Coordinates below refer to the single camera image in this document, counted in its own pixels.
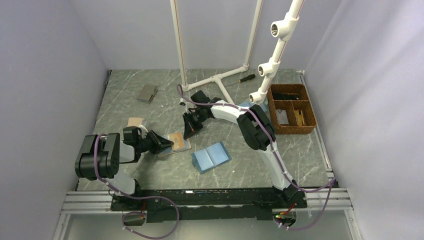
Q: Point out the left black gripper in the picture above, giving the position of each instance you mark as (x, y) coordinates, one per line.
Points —
(160, 143)

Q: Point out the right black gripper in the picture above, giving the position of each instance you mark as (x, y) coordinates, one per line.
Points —
(189, 128)

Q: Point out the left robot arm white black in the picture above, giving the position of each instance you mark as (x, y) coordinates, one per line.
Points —
(101, 155)

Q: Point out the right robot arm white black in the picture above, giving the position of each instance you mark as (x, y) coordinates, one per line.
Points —
(258, 133)

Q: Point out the open blue card holder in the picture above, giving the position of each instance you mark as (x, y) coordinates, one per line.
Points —
(210, 157)

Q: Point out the tan card holder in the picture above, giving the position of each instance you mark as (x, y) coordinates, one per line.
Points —
(136, 122)

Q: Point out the grey card holder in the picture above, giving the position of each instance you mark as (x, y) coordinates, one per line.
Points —
(147, 93)

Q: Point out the white card in basket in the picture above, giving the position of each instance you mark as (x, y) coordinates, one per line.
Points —
(282, 117)

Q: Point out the black orange screwdriver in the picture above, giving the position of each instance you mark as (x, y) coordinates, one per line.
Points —
(242, 80)

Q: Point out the black item in basket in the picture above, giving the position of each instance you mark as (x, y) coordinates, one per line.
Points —
(285, 96)

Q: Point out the brown wicker basket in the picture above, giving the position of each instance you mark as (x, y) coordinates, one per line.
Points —
(290, 106)

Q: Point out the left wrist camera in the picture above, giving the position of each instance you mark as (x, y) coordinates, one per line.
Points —
(132, 136)

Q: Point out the white pvc pipe frame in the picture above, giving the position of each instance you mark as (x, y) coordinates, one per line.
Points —
(217, 78)

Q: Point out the blue card holder behind post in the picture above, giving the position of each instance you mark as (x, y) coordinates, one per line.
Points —
(249, 104)

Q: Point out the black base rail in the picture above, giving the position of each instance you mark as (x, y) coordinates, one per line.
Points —
(207, 204)

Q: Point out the white pvc pipe post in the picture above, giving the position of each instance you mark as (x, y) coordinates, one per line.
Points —
(282, 30)

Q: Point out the aluminium frame rail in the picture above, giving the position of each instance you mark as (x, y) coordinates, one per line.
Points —
(99, 202)

